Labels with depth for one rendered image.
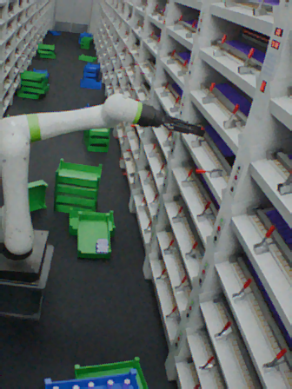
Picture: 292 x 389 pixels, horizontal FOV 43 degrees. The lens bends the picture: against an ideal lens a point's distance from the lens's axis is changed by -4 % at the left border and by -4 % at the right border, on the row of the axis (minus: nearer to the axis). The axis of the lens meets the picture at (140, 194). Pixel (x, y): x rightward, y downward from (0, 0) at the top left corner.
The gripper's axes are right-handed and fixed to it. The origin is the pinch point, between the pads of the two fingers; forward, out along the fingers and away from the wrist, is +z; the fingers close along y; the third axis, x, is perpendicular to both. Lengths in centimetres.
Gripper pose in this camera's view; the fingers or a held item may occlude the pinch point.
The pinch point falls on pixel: (195, 129)
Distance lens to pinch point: 165.7
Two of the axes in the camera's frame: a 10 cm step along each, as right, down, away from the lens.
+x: 3.3, -8.2, -4.6
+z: 9.3, 2.1, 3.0
